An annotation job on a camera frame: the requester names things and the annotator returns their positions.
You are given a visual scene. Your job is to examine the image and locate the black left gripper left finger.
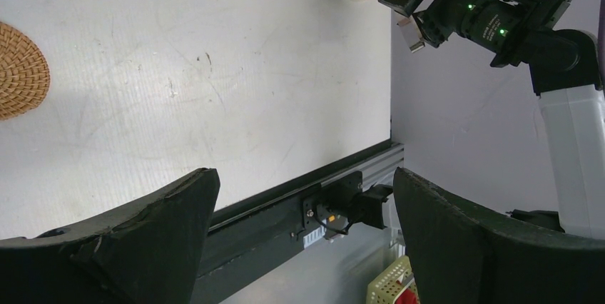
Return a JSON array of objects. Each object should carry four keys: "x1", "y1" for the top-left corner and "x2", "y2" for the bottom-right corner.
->
[{"x1": 1, "y1": 168, "x2": 220, "y2": 303}]

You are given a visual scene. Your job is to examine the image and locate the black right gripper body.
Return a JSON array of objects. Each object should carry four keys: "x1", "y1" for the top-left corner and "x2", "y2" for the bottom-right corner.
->
[{"x1": 378, "y1": 0, "x2": 529, "y2": 51}]

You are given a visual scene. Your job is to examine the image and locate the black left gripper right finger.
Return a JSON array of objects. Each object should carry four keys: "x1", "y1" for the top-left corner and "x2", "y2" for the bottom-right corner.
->
[{"x1": 393, "y1": 168, "x2": 604, "y2": 303}]

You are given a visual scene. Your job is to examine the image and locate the metal tongs with black tips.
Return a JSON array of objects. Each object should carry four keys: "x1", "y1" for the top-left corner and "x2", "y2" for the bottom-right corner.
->
[{"x1": 397, "y1": 16, "x2": 426, "y2": 53}]

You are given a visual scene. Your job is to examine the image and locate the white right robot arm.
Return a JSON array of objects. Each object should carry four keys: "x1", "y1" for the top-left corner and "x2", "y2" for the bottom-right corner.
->
[{"x1": 379, "y1": 0, "x2": 604, "y2": 239}]

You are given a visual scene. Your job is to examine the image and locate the cream perforated plastic basket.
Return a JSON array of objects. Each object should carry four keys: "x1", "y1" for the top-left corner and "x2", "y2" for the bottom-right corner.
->
[{"x1": 365, "y1": 255, "x2": 420, "y2": 304}]

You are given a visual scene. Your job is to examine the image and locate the light woven round coaster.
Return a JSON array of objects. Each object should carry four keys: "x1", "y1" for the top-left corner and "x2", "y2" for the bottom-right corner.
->
[{"x1": 1, "y1": 22, "x2": 51, "y2": 121}]

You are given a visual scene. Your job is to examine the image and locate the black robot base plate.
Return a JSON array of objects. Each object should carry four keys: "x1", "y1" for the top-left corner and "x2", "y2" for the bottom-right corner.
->
[{"x1": 190, "y1": 141, "x2": 404, "y2": 303}]

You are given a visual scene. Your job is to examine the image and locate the right white slotted cable duct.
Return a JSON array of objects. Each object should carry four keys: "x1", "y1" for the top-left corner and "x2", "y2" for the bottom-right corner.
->
[{"x1": 302, "y1": 226, "x2": 327, "y2": 249}]

